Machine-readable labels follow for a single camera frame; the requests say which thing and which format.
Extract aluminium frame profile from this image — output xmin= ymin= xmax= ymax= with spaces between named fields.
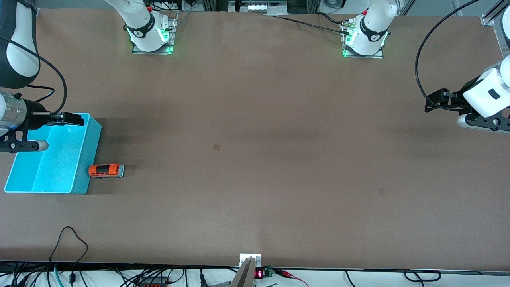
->
xmin=480 ymin=0 xmax=510 ymax=26

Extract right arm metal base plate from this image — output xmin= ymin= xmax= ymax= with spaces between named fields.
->
xmin=131 ymin=11 xmax=178 ymax=55

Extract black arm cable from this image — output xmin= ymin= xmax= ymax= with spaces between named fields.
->
xmin=415 ymin=0 xmax=481 ymax=112
xmin=0 ymin=37 xmax=67 ymax=114

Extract blue plastic box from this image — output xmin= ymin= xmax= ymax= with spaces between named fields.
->
xmin=4 ymin=113 xmax=102 ymax=195

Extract long black tabletop cable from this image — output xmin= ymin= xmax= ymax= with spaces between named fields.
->
xmin=255 ymin=13 xmax=352 ymax=35

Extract thin black looped cable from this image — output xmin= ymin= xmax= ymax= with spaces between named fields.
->
xmin=49 ymin=226 xmax=89 ymax=284

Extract white mounting plate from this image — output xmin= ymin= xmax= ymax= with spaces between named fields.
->
xmin=239 ymin=253 xmax=262 ymax=267

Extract orange toy bus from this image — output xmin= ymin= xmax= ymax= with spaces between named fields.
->
xmin=88 ymin=163 xmax=125 ymax=179

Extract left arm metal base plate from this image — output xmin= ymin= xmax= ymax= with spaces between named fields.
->
xmin=341 ymin=18 xmax=385 ymax=59

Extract black coiled cable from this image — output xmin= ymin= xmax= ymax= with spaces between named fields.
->
xmin=403 ymin=270 xmax=442 ymax=283

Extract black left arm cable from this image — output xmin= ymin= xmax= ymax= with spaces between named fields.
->
xmin=415 ymin=0 xmax=481 ymax=112

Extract short black tabletop cable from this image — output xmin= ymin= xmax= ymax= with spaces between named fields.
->
xmin=317 ymin=12 xmax=351 ymax=25

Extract red clip leads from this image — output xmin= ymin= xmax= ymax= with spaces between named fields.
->
xmin=275 ymin=269 xmax=309 ymax=287

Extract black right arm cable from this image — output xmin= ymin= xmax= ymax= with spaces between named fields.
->
xmin=0 ymin=37 xmax=67 ymax=114

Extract grey aluminium camera post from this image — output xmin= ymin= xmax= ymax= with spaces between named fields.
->
xmin=230 ymin=256 xmax=256 ymax=287

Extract grey box with white lights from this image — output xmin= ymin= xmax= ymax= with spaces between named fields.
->
xmin=229 ymin=0 xmax=287 ymax=16

